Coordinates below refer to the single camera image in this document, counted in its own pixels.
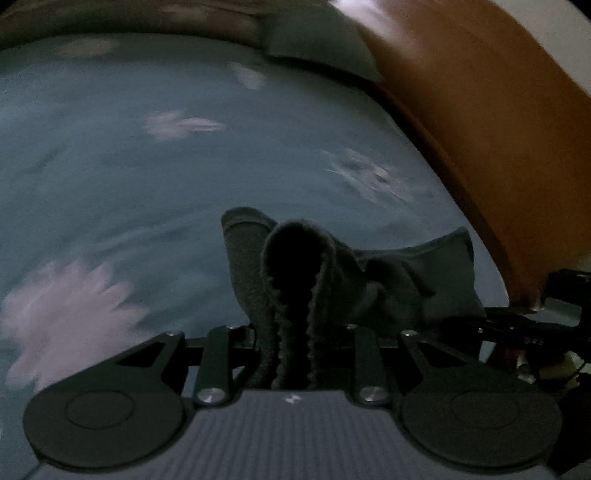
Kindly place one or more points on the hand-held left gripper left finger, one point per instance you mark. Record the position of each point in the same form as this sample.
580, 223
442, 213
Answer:
214, 364

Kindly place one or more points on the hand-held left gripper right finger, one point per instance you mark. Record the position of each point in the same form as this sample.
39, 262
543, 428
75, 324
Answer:
367, 364

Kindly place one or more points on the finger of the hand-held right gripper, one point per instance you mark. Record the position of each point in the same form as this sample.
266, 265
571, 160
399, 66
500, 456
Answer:
498, 325

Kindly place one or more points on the dark green pants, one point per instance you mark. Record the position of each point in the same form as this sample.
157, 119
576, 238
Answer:
406, 281

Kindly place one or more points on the person's right hand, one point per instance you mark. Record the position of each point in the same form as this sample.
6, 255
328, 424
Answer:
558, 369

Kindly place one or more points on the wooden bed headboard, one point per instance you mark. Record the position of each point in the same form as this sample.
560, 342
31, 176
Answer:
485, 138

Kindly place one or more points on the teal floral bed sheet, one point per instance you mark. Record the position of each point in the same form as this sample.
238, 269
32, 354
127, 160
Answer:
138, 184

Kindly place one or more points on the green pillow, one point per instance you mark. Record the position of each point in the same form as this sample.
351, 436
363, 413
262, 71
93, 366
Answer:
318, 41

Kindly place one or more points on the white fluffy blanket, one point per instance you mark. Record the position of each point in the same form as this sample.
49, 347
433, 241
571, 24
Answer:
369, 16

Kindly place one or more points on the beige folded quilt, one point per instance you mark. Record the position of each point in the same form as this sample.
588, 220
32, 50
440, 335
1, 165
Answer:
138, 16

